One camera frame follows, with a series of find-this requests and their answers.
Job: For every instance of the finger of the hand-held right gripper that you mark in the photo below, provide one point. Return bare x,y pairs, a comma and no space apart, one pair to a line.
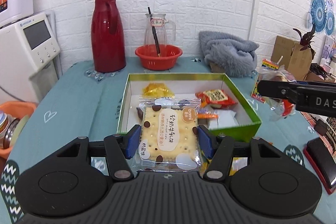
312,83
275,90

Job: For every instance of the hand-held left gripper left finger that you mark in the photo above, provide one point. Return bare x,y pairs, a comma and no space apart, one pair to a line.
132,141

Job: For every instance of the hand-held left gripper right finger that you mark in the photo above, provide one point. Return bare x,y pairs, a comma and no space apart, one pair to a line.
206,141

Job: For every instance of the clear brown cake snack packet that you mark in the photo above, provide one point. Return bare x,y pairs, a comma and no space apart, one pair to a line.
278,74

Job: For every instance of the dark brown snack packet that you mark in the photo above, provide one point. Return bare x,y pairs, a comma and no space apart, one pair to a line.
139,112

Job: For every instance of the white snack packet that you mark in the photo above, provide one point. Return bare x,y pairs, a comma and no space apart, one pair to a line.
227,119

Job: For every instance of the green cardboard box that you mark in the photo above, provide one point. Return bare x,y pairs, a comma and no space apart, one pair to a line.
123,108

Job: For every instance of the cracker snack packet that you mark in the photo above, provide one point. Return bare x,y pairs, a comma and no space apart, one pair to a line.
168,132

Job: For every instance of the red snack packet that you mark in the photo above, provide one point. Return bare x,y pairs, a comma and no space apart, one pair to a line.
215,96

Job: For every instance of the yellow snack packet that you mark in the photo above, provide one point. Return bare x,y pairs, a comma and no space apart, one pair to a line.
156,89

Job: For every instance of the yellow juice carton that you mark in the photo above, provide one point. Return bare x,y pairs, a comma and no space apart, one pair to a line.
258,98

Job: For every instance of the black adapter box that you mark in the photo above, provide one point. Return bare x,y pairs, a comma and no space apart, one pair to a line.
320,127

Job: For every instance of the white carton straw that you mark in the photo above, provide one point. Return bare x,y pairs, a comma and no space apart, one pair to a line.
280,59

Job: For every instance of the brown cardboard box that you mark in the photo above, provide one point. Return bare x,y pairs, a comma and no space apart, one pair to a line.
286,53

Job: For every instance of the red plaid cloth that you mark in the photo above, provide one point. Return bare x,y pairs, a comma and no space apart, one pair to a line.
330,140

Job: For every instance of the purple leaf plant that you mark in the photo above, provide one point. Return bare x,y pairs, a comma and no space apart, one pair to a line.
305,39

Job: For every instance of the black smartphone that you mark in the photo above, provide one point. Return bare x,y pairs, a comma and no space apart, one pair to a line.
324,161

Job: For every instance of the grey fluffy blanket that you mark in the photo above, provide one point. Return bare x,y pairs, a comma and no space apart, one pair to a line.
228,53

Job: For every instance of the brown woven basket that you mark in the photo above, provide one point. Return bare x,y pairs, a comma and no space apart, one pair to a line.
217,68

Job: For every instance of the small blue paper fan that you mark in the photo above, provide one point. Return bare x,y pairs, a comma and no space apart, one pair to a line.
330,23
329,3

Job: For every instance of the teal tablecloth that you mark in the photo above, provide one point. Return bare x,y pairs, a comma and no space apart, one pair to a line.
78,108

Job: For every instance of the red flat case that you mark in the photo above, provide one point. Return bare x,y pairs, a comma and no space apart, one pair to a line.
316,174

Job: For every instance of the large blue paper fan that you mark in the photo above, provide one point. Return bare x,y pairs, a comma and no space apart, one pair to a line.
318,10

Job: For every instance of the red plastic basin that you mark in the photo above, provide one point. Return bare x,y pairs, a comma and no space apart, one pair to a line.
157,60

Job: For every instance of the red thermos jug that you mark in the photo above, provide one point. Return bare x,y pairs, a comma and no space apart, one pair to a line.
107,35

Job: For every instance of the black straw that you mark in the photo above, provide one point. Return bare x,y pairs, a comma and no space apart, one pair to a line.
155,32

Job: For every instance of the glass pitcher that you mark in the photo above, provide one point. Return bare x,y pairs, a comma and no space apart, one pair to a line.
157,32

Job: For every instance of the orange plastic basin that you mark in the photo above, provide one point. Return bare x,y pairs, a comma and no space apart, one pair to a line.
18,106

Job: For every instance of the steel lid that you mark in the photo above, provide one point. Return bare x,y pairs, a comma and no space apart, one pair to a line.
11,133

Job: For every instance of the patterned ceramic bowl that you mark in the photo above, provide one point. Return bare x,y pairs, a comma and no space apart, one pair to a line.
3,121

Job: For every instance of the white appliance with screen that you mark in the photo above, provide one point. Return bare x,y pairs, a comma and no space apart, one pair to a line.
29,50

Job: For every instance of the wall picture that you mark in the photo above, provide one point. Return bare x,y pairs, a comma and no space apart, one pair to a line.
329,50

